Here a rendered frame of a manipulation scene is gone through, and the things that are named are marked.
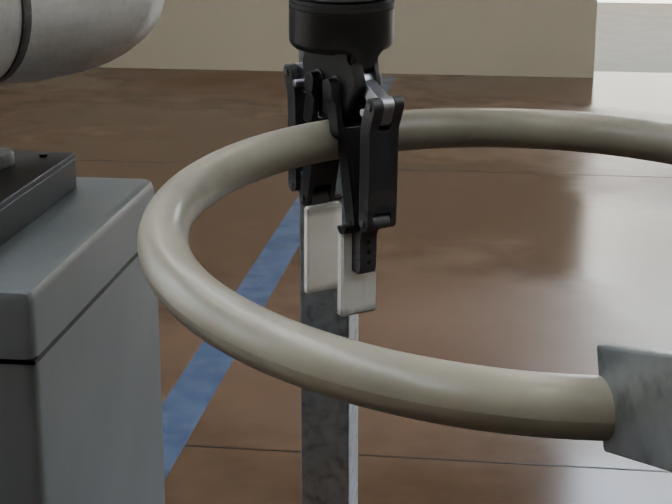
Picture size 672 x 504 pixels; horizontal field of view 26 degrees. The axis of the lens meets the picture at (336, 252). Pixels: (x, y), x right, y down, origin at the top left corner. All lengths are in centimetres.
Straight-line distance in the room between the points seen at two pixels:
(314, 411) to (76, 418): 108
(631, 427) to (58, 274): 69
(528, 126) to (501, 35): 608
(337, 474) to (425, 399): 172
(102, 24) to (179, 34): 592
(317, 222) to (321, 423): 128
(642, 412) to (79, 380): 76
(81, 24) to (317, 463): 114
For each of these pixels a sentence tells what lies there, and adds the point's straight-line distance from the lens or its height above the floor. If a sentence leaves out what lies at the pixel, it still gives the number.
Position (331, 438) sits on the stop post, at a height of 21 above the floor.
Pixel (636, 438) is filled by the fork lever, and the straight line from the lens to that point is 65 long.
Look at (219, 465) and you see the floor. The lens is 278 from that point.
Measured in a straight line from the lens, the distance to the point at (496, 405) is 67.
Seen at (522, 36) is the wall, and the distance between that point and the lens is 717.
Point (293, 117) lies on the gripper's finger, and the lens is 110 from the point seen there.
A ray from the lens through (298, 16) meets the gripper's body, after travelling 103.
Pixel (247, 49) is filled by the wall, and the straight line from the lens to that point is 732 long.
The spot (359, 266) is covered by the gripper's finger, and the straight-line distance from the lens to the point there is 106.
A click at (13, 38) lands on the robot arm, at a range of 139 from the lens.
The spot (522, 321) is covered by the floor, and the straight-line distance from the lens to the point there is 358.
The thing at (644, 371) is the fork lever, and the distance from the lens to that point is 64.
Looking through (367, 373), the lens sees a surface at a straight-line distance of 68.
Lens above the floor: 115
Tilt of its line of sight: 16 degrees down
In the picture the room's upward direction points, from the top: straight up
